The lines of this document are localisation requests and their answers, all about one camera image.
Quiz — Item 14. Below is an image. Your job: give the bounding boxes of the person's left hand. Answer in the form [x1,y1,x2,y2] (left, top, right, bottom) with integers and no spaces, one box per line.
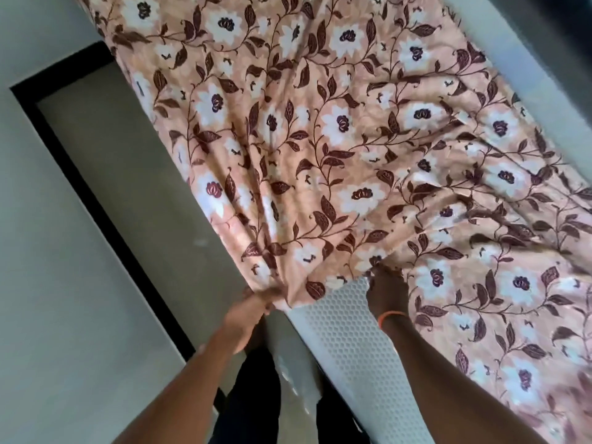
[221,289,284,356]

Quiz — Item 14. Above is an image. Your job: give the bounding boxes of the person's right hand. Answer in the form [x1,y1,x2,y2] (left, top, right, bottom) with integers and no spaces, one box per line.
[365,265,411,325]

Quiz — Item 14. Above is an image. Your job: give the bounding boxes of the white honeycomb mattress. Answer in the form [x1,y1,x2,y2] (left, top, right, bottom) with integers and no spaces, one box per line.
[286,0,592,444]

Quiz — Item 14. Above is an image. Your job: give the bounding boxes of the peach floral sheet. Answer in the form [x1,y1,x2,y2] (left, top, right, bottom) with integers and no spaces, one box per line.
[76,0,592,444]

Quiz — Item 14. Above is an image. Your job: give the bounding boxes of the person's right forearm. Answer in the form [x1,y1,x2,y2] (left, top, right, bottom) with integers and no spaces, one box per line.
[384,316,549,444]

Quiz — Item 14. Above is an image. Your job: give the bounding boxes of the person's left forearm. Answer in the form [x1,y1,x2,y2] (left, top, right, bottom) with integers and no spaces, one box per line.
[113,337,250,444]

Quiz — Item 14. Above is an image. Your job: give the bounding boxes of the person's dark trousers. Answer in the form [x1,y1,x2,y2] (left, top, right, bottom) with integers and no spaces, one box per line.
[208,344,371,444]

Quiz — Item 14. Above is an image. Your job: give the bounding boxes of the orange wrist band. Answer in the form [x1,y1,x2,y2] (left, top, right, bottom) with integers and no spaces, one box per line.
[377,310,409,330]

